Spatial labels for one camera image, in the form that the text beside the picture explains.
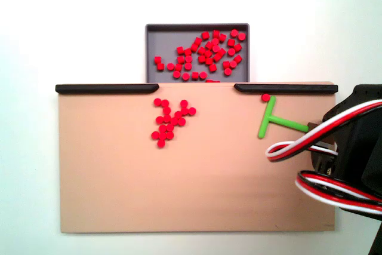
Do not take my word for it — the green T pusher brown handle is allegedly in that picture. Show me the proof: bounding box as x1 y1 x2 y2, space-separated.
257 96 337 150

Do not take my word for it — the grey rectangular tray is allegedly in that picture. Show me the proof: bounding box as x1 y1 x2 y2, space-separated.
145 23 250 84

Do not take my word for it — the peach flat board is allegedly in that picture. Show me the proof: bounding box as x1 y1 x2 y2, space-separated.
58 81 337 234

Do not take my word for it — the red white black servo cable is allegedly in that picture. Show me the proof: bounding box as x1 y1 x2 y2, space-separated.
294 170 382 217
264 99 382 164

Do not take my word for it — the black board edge rail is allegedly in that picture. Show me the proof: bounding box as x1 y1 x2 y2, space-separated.
55 84 160 94
234 83 339 95

